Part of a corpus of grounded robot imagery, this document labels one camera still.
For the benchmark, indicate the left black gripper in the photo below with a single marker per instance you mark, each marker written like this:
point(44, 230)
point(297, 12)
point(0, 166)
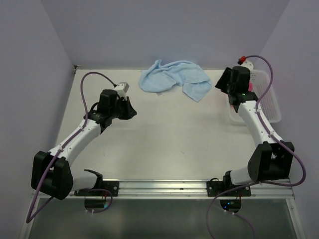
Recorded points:
point(130, 111)

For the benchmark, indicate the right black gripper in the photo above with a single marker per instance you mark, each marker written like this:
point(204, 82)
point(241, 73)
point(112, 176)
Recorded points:
point(221, 84)

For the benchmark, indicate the red towel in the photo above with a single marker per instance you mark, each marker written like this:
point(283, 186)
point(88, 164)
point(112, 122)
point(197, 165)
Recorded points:
point(250, 88)

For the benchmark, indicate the light blue towel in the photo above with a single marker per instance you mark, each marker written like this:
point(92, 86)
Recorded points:
point(191, 77)

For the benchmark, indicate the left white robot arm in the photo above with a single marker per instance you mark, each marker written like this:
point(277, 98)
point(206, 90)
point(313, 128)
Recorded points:
point(51, 172)

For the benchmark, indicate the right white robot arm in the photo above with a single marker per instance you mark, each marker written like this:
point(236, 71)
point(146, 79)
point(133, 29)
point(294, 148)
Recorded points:
point(271, 159)

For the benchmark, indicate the white plastic basket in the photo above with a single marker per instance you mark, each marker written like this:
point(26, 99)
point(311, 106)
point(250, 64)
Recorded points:
point(269, 104)

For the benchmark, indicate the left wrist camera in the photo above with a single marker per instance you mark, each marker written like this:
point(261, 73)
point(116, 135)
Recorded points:
point(122, 89)

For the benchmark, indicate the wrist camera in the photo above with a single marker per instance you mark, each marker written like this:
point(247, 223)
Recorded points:
point(122, 89)
point(245, 62)

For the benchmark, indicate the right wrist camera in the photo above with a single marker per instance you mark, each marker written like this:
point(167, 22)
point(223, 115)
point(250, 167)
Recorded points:
point(245, 62)

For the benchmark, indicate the aluminium mounting rail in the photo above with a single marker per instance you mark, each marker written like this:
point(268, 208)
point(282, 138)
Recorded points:
point(174, 189)

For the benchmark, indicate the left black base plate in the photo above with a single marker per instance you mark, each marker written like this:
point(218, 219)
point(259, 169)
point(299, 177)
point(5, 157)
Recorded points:
point(106, 188)

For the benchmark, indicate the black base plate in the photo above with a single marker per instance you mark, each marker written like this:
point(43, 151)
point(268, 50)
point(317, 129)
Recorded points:
point(215, 188)
point(106, 188)

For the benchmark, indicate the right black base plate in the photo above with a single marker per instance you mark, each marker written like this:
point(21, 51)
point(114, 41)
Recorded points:
point(215, 188)

